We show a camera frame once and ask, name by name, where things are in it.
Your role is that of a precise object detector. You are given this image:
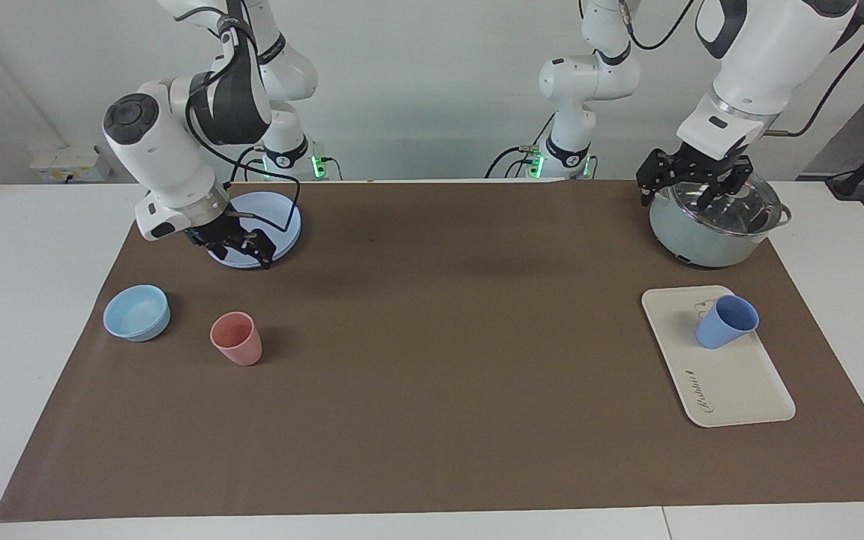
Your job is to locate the brown table mat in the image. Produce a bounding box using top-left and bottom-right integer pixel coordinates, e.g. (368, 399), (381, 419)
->
(0, 180), (864, 522)

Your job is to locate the blue plastic cup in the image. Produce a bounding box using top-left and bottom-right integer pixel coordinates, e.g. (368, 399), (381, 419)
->
(694, 294), (761, 350)

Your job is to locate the black base cable bundle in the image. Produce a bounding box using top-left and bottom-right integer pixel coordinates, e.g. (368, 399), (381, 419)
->
(484, 112), (553, 179)
(231, 146), (343, 181)

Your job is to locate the pink plastic cup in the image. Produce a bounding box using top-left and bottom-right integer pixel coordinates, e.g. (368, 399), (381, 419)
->
(209, 311), (263, 367)

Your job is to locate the white wall socket strip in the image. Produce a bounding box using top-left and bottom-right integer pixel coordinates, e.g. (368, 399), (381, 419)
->
(31, 146), (114, 182)

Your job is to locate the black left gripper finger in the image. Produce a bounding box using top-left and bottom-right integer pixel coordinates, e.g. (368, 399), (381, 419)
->
(698, 157), (754, 211)
(636, 148), (677, 205)

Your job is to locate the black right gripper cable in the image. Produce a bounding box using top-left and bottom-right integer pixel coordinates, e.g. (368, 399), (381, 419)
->
(184, 0), (302, 233)

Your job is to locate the black hanging cable loop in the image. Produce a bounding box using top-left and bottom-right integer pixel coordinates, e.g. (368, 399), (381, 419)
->
(623, 0), (695, 51)

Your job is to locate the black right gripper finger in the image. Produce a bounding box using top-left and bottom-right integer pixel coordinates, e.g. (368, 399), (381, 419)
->
(248, 231), (277, 271)
(207, 240), (259, 260)

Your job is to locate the cream rabbit print tray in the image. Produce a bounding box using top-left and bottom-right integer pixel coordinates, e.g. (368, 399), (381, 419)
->
(640, 285), (797, 428)

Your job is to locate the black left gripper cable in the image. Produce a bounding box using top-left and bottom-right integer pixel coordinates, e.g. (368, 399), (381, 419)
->
(766, 15), (864, 140)

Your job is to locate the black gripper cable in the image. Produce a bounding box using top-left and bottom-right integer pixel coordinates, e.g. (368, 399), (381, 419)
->
(184, 0), (302, 233)
(766, 15), (864, 140)

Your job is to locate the pale blue plate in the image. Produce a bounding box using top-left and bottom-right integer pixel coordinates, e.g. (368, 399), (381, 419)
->
(205, 192), (303, 269)

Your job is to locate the light blue bowl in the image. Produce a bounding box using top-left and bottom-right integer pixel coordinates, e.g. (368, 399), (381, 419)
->
(103, 284), (172, 343)

